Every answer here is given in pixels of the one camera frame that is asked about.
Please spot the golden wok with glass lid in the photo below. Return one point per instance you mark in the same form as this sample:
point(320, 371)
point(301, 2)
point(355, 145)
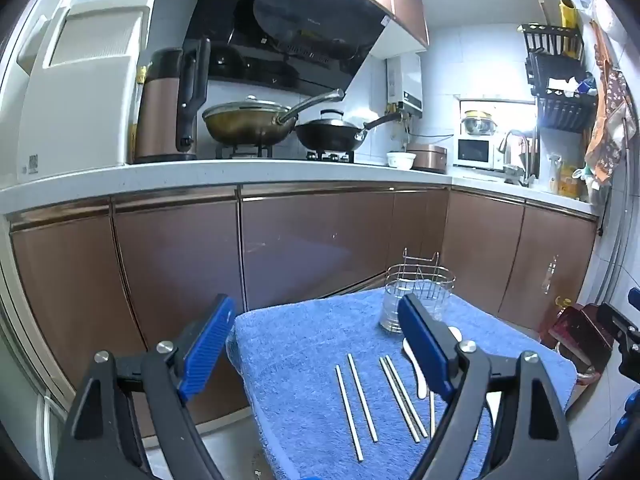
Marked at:
point(245, 122)

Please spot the white bowl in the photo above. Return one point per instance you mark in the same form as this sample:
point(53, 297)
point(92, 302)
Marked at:
point(401, 160)

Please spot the white microwave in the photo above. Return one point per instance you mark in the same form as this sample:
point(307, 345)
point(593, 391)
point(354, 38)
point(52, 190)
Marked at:
point(475, 152)

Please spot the stacked metal pots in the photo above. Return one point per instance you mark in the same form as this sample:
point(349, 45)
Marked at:
point(479, 122)

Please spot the brown electric kettle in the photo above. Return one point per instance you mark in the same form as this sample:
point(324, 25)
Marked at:
point(160, 110)

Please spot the white countertop appliance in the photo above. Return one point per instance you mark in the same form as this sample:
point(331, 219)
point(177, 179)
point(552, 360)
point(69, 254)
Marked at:
point(80, 110)

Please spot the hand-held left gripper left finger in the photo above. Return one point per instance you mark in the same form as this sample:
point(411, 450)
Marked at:
point(207, 350)

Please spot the white ceramic spoon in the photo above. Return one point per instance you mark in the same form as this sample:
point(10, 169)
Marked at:
point(455, 335)
point(415, 370)

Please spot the black wok with lid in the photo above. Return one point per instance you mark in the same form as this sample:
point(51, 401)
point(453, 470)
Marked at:
point(327, 135)

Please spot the person's right hand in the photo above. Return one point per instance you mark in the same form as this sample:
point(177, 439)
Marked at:
point(629, 422)

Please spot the metal faucet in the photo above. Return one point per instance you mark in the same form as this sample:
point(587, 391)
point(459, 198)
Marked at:
point(517, 140)

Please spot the brown patterned hanging cloth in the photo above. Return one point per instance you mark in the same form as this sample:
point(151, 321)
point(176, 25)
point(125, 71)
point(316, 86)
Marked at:
point(607, 125)

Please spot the white water heater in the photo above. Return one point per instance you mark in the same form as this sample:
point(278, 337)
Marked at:
point(406, 82)

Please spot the brown base cabinets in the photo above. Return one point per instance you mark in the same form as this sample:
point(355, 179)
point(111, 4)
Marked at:
point(300, 240)

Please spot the cooking oil bottle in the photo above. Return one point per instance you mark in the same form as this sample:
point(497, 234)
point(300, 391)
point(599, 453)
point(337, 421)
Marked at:
point(141, 77)

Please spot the white rag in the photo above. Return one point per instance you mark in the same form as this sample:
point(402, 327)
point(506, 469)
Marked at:
point(560, 85)

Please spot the chopstick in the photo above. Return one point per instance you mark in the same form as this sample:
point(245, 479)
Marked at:
point(362, 397)
point(349, 412)
point(399, 400)
point(406, 395)
point(431, 415)

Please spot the brown rice cooker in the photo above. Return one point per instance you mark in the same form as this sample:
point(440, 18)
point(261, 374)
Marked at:
point(429, 157)

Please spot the blue towel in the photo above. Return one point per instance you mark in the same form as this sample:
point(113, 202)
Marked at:
point(300, 340)

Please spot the gas stove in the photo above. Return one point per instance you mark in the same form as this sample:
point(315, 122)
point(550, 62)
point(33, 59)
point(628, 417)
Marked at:
point(330, 156)

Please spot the black range hood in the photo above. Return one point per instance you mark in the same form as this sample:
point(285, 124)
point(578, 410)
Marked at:
point(300, 20)

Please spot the black dish rack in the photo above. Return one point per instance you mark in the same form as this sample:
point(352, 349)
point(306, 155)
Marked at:
point(565, 110)

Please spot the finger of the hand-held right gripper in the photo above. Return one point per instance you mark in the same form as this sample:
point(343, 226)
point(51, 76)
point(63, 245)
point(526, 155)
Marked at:
point(622, 330)

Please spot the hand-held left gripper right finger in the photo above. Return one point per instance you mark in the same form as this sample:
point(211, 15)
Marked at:
point(425, 350)

